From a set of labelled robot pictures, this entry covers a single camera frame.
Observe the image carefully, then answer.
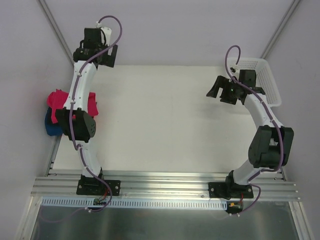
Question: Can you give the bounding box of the blue folded t shirt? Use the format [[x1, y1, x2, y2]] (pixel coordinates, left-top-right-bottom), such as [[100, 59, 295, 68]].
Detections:
[[44, 107, 63, 137]]

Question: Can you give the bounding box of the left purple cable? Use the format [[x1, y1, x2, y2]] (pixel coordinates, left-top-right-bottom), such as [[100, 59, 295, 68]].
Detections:
[[38, 15, 123, 223]]

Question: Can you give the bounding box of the white slotted cable duct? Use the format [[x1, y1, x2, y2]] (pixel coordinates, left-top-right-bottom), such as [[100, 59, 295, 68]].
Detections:
[[41, 196, 227, 211]]

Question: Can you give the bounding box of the aluminium mounting rail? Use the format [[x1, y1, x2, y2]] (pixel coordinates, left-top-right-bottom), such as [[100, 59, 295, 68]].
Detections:
[[31, 169, 302, 202]]

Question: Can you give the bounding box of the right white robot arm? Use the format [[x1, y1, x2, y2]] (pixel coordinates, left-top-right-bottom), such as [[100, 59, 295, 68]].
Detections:
[[206, 69, 294, 199]]

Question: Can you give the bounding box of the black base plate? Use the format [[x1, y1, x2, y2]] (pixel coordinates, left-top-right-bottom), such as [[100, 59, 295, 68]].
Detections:
[[76, 177, 121, 196], [208, 181, 254, 200]]

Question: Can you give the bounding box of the white plastic basket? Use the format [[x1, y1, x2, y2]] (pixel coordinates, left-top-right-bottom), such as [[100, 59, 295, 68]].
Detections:
[[227, 57, 282, 107]]

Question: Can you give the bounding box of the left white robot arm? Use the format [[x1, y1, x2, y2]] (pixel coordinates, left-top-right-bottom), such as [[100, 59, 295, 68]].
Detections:
[[55, 26, 118, 194]]

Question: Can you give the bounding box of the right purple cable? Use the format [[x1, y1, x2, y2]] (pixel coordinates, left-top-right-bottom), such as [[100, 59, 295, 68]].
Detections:
[[224, 44, 286, 218]]

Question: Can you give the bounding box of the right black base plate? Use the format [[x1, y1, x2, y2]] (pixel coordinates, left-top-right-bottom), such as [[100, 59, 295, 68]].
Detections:
[[208, 181, 254, 200]]

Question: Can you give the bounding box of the purple cable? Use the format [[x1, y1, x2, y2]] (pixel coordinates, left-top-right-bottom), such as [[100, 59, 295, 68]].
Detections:
[[38, 15, 123, 223], [224, 44, 286, 218]]

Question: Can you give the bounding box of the pink t shirt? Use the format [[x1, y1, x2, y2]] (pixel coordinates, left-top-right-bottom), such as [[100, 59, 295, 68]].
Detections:
[[46, 89, 99, 124]]

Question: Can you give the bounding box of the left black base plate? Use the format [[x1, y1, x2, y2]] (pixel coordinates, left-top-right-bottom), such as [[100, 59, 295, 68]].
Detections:
[[76, 177, 121, 196]]

